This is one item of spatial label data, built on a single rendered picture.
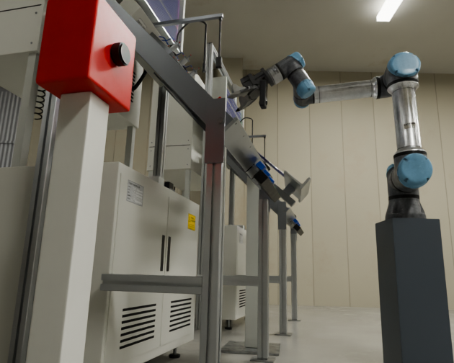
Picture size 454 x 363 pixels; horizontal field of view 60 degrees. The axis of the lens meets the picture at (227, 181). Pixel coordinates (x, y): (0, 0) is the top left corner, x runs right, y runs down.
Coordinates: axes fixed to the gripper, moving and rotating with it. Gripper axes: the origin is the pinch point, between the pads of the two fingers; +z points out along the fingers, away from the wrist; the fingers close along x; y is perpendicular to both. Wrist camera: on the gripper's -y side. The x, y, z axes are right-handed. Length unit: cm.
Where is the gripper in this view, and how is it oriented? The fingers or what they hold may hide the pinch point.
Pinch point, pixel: (232, 106)
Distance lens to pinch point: 172.1
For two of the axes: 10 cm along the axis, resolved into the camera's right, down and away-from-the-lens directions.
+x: -2.5, -2.3, -9.4
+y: -4.6, -8.3, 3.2
